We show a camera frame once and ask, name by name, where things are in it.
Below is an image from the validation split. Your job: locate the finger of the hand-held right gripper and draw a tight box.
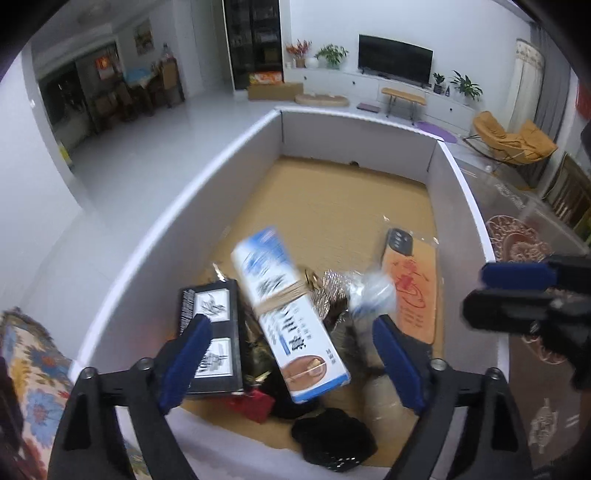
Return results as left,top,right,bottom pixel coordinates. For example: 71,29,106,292
462,290,555,333
480,255,591,291

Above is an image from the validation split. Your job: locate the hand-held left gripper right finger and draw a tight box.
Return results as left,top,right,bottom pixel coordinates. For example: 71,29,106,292
372,315,534,480

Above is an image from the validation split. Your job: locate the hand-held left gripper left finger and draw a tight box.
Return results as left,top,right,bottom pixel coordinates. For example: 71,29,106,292
48,314,214,480

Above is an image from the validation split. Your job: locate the black box with white labels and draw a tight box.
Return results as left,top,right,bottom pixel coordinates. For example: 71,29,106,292
175,279,245,398

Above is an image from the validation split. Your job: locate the red foil packet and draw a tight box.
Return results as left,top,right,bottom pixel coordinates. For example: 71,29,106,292
226,390,273,424

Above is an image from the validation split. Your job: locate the orange phone case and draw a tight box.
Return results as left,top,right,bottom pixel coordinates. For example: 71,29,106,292
381,227,439,347

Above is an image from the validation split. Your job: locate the black velvet pouch with beads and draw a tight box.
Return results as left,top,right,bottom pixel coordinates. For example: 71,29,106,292
291,408,378,472

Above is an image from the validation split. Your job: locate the blue and white carton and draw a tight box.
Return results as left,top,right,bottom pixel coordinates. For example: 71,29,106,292
230,225,352,404

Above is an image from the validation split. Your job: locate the white cardboard box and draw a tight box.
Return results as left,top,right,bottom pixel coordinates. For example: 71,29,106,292
69,105,511,480

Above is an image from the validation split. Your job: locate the wooden chair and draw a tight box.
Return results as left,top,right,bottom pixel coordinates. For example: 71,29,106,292
545,154,591,241

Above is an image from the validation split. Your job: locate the yellow lounge chair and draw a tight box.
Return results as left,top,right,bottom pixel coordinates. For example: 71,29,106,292
464,111,558,167

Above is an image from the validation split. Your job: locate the floral patterned cloth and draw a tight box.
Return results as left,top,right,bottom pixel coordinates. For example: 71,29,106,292
0,308,148,480

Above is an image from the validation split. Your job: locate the purple floor mat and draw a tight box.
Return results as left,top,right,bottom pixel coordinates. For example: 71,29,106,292
416,121,458,144

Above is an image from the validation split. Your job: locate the grey curtain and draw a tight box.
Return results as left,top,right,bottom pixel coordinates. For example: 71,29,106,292
526,23,583,185

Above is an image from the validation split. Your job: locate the white sheer curtain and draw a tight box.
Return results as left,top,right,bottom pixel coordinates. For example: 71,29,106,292
508,39,546,134

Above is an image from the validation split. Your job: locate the leafy potted plant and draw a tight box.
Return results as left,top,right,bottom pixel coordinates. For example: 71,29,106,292
450,70,483,102

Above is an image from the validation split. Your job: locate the wooden bench with black legs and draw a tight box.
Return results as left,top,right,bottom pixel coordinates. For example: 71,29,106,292
381,88,426,121

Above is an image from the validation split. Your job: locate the black television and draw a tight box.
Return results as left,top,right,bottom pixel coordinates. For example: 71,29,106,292
358,34,435,84

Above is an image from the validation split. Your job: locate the oval beige floor cushion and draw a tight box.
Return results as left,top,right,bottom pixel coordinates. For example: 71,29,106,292
294,93,349,108

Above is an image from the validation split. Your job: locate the white television cabinet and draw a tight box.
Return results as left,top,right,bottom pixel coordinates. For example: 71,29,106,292
283,67,476,134

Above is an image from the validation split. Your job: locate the brown cardboard carton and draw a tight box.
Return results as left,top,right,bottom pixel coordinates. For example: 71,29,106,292
248,83,303,100

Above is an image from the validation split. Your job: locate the bushy green potted plant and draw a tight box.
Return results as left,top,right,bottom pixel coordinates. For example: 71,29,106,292
314,44,349,70

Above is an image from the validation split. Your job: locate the dining table with blue cloth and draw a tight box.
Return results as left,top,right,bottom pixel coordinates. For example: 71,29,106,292
92,60,185,121

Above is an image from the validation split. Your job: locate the vase with red flowers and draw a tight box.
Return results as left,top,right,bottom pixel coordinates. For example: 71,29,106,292
285,39,312,69

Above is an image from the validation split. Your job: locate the black glass bookcase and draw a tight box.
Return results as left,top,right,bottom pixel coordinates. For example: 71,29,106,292
222,0,283,90

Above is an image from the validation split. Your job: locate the framed painting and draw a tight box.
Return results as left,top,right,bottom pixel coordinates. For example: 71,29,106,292
134,18,154,52

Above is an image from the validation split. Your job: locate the red wall hanging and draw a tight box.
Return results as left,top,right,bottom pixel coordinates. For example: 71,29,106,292
576,80,591,121

